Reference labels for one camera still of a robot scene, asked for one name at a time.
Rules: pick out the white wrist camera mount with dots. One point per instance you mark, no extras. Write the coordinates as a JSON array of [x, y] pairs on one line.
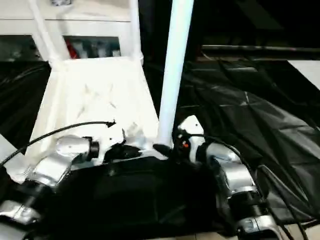
[[111, 142], [193, 127]]

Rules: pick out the white glass-door cabinet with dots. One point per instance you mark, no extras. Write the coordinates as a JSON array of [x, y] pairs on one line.
[[87, 27]]

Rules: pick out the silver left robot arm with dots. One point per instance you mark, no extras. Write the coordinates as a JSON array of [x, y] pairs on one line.
[[62, 152]]

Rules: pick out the crumpled silver bag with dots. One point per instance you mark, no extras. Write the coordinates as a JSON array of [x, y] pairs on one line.
[[61, 2]]

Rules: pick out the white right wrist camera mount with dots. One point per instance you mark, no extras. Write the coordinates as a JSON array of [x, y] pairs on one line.
[[193, 127]]

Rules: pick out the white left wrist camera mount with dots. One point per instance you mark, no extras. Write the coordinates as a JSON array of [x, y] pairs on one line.
[[111, 142]]

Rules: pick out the long black rod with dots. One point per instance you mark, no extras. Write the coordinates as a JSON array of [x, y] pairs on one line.
[[262, 48]]

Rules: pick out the white plastic table top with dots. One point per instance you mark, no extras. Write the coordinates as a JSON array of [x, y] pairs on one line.
[[100, 95]]

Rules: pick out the white paper sheet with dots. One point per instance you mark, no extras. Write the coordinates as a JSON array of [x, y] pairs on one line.
[[307, 72]]

